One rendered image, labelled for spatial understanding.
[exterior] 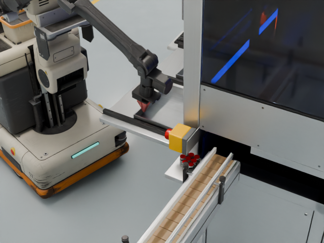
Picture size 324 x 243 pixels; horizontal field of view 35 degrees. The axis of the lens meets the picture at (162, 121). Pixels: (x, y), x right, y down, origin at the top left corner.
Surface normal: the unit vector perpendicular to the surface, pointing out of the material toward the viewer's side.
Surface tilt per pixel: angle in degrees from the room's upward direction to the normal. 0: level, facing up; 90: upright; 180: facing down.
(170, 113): 0
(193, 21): 90
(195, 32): 90
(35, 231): 0
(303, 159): 90
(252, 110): 90
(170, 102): 0
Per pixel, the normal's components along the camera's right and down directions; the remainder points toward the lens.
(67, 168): 0.66, 0.45
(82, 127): -0.02, -0.79
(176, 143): -0.51, 0.54
